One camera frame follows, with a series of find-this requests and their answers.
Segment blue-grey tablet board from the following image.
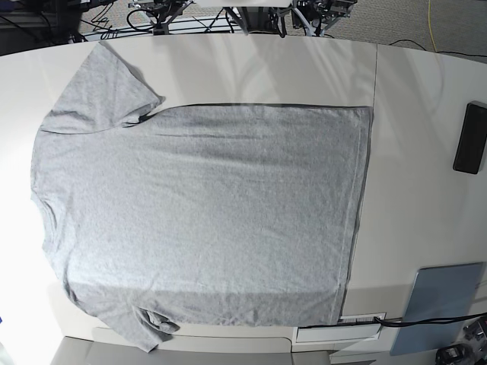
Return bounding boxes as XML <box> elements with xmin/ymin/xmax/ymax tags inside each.
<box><xmin>390</xmin><ymin>262</ymin><xmax>484</xmax><ymax>356</ymax></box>

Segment black phone on table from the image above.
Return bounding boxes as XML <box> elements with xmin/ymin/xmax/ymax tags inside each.
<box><xmin>453</xmin><ymin>101</ymin><xmax>486</xmax><ymax>175</ymax></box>

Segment black device bottom right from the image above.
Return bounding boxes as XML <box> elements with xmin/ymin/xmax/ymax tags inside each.
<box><xmin>435</xmin><ymin>344</ymin><xmax>474</xmax><ymax>365</ymax></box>

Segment yellow cable on floor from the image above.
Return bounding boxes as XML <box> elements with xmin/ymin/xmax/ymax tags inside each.
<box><xmin>426</xmin><ymin>0</ymin><xmax>438</xmax><ymax>52</ymax></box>

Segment grey T-shirt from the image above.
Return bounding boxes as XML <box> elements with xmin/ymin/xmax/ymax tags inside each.
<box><xmin>30</xmin><ymin>45</ymin><xmax>372</xmax><ymax>351</ymax></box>

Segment black cable at grommet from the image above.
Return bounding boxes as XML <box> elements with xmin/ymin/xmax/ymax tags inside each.
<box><xmin>374</xmin><ymin>313</ymin><xmax>487</xmax><ymax>329</ymax></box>

